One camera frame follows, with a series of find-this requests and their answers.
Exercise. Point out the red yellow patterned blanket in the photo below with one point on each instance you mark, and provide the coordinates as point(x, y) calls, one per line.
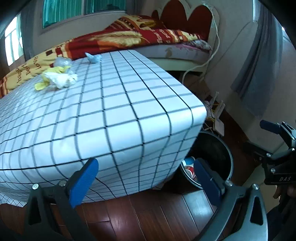
point(127, 32)

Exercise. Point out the red paper cup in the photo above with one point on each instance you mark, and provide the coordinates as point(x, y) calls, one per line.
point(188, 165)

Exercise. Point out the crumpled clear plastic bag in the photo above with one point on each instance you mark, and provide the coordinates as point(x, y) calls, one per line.
point(62, 62)

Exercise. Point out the grey curtain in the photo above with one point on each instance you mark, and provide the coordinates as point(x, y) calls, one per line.
point(256, 80)

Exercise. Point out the red scalloped headboard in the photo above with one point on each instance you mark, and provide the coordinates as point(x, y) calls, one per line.
point(174, 17)

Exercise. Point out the white wifi router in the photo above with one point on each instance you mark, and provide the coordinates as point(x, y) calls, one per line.
point(214, 110)

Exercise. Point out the black trash bin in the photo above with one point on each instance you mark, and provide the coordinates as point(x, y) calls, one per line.
point(214, 152)

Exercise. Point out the person right hand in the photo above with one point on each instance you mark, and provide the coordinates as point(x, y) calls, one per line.
point(284, 190)

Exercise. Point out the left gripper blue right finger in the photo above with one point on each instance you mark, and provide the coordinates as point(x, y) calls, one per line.
point(211, 182)

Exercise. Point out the crumpled light blue mask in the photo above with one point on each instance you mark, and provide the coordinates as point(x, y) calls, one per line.
point(93, 58)

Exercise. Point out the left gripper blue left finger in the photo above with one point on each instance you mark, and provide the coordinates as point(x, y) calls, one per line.
point(80, 182)

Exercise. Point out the white tissue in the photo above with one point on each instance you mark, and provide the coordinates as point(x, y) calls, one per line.
point(61, 80)

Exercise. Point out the white black grid tablecloth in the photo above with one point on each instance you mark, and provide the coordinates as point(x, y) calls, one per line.
point(137, 120)

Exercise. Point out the yellow towel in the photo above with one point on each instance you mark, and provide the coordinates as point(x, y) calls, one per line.
point(45, 83)

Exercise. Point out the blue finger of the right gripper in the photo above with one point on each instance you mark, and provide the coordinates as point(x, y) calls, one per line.
point(270, 127)

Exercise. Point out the bed mattress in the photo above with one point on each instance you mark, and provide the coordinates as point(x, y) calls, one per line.
point(174, 57)

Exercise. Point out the green window curtain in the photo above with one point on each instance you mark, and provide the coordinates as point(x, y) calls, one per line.
point(55, 11)

